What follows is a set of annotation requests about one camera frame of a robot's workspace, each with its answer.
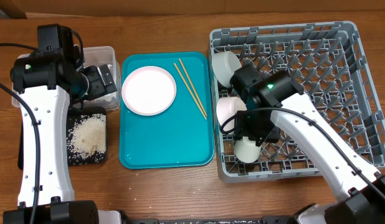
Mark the grey dishwasher rack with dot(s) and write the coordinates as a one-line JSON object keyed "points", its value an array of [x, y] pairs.
{"points": [[328, 59]]}

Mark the black tray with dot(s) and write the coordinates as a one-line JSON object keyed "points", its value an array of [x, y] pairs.
{"points": [[72, 115]]}

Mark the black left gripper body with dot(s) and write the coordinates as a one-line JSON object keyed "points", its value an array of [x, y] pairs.
{"points": [[96, 87]]}

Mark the grey bowl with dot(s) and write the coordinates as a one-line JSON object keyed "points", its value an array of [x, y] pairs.
{"points": [[224, 65]]}

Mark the small white bowl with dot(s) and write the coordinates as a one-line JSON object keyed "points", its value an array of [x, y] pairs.
{"points": [[227, 107]]}

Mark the white paper cup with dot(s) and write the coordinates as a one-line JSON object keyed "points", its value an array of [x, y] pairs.
{"points": [[246, 150]]}

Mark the teal plastic tray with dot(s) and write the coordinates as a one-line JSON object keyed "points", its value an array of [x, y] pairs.
{"points": [[179, 136]]}

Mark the large white plate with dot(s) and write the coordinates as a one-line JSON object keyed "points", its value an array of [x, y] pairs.
{"points": [[149, 90]]}

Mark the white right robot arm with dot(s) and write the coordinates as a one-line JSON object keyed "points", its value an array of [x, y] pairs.
{"points": [[280, 102]]}

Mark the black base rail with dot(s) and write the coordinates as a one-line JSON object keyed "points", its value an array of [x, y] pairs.
{"points": [[283, 219]]}

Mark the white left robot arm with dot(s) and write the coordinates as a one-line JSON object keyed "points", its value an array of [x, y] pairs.
{"points": [[45, 83]]}

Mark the pile of rice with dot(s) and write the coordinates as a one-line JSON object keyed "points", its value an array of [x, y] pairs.
{"points": [[88, 136]]}

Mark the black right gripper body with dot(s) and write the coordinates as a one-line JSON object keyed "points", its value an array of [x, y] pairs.
{"points": [[258, 125]]}

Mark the clear plastic bin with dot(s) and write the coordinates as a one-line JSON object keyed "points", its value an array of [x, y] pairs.
{"points": [[99, 56]]}

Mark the wooden chopstick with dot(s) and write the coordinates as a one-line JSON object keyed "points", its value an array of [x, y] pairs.
{"points": [[189, 90], [191, 85]]}

